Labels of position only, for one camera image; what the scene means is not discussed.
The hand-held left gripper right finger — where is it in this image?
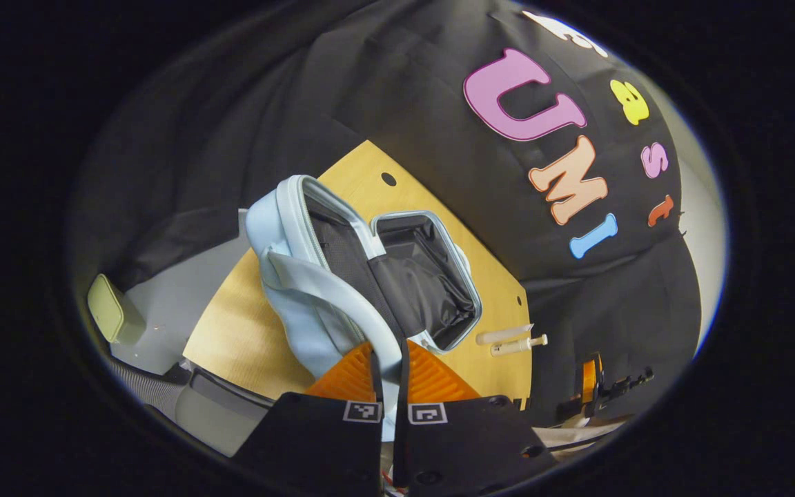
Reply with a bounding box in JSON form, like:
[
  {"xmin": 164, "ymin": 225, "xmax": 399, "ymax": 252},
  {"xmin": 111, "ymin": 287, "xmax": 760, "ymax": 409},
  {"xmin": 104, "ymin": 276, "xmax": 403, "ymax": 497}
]
[{"xmin": 392, "ymin": 338, "xmax": 558, "ymax": 492}]

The white squeeze tube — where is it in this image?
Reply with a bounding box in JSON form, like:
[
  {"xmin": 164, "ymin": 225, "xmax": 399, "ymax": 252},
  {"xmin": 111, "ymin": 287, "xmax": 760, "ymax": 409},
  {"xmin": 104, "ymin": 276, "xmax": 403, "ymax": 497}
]
[{"xmin": 475, "ymin": 323, "xmax": 535, "ymax": 346}]

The black backdrop cloth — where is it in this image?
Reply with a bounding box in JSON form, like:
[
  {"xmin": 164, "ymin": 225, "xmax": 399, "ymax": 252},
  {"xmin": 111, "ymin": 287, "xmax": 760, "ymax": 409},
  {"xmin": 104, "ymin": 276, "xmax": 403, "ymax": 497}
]
[{"xmin": 70, "ymin": 0, "xmax": 705, "ymax": 429}]

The grey ribbed hose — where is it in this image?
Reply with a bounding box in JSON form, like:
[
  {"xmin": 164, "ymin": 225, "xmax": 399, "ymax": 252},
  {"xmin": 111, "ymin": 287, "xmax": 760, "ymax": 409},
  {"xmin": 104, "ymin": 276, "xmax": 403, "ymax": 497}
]
[{"xmin": 104, "ymin": 355, "xmax": 188, "ymax": 422}]

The light blue suitcase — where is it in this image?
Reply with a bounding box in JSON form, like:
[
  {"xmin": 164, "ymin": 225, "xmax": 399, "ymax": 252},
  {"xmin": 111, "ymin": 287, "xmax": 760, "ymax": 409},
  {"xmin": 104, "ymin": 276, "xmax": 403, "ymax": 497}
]
[{"xmin": 244, "ymin": 174, "xmax": 484, "ymax": 442}]

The pale green padded object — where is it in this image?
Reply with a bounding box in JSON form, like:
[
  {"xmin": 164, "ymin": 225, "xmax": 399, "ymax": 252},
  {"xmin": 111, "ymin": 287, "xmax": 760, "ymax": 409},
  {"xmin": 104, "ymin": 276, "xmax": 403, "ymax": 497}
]
[{"xmin": 87, "ymin": 274, "xmax": 146, "ymax": 346}]

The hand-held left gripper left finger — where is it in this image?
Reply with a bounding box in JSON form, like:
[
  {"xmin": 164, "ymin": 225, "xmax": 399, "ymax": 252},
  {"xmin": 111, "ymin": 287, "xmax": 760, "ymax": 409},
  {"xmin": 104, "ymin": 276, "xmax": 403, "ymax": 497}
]
[{"xmin": 230, "ymin": 341, "xmax": 386, "ymax": 497}]

